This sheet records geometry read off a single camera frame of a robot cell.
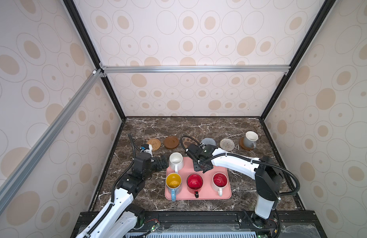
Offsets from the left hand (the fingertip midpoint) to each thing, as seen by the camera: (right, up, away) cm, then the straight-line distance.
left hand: (166, 156), depth 78 cm
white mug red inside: (+30, -16, +7) cm, 34 cm away
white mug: (+4, -5, +12) cm, 14 cm away
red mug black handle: (+15, -16, +8) cm, 23 cm away
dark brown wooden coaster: (0, +5, +26) cm, 26 cm away
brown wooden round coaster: (+49, +4, +25) cm, 55 cm away
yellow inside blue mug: (+3, -17, +6) cm, 18 cm away
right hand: (+18, -7, +8) cm, 21 cm away
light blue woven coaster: (+26, +6, +28) cm, 39 cm away
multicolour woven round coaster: (+39, +4, +25) cm, 46 cm away
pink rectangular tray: (+22, -21, +4) cm, 30 cm away
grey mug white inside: (+51, +8, +17) cm, 55 cm away
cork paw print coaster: (+11, +6, +28) cm, 31 cm away
